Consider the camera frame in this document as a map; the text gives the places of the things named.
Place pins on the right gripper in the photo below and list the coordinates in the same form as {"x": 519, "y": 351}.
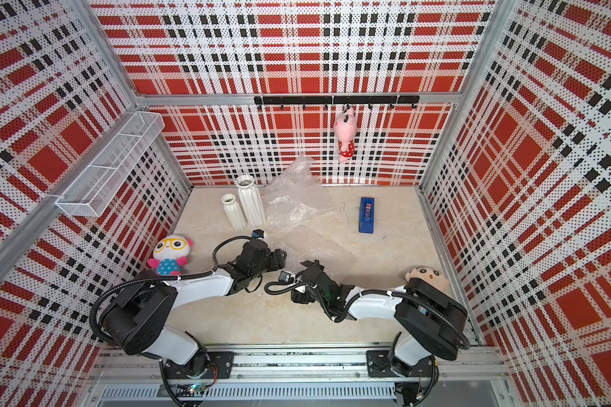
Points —
{"x": 300, "y": 297}

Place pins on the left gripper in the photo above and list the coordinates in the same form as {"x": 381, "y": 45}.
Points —
{"x": 277, "y": 260}

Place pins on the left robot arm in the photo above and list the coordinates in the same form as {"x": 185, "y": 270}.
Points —
{"x": 132, "y": 315}

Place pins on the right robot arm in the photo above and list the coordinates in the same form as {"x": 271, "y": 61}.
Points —
{"x": 432, "y": 323}

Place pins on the crumpled bubble wrap pile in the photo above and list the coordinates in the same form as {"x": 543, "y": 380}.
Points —
{"x": 295, "y": 196}

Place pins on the short white ribbed vase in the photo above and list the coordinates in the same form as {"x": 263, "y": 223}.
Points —
{"x": 234, "y": 212}

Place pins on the tall white ribbed vase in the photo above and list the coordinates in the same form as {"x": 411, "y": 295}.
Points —
{"x": 250, "y": 200}

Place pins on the blue box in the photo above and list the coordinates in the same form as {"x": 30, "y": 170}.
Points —
{"x": 366, "y": 215}

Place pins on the owl plush toy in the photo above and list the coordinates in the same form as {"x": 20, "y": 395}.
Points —
{"x": 170, "y": 255}

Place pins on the doll head plush toy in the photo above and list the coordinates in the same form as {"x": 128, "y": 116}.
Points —
{"x": 426, "y": 275}

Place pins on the pink hanging plush toy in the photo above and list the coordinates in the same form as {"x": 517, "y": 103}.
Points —
{"x": 345, "y": 130}

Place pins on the clear wall shelf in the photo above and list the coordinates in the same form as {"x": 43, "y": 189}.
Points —
{"x": 94, "y": 188}

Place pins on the metal base rail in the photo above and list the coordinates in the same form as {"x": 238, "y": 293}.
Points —
{"x": 313, "y": 374}

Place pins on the black hook rail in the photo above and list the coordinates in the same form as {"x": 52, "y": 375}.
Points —
{"x": 388, "y": 99}

